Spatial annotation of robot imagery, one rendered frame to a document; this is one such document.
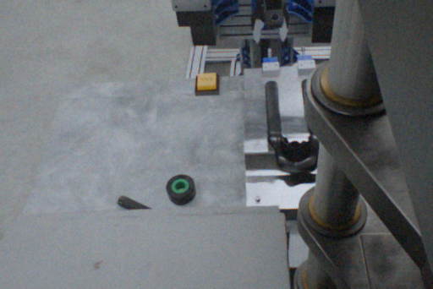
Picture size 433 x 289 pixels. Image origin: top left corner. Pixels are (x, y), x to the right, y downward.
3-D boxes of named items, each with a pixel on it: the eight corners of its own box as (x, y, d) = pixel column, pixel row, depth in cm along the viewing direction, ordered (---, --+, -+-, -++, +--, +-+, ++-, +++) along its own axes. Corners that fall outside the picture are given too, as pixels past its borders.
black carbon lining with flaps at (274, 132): (263, 86, 149) (263, 62, 141) (316, 83, 147) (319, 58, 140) (268, 177, 127) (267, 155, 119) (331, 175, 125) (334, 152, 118)
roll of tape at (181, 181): (178, 209, 131) (177, 203, 128) (162, 192, 135) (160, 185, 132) (201, 193, 134) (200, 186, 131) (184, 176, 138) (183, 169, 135)
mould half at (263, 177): (244, 89, 158) (243, 57, 148) (326, 84, 156) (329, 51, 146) (247, 221, 127) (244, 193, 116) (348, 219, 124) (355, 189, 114)
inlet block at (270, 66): (261, 56, 158) (261, 43, 154) (276, 55, 158) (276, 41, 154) (263, 84, 150) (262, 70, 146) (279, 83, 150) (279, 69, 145)
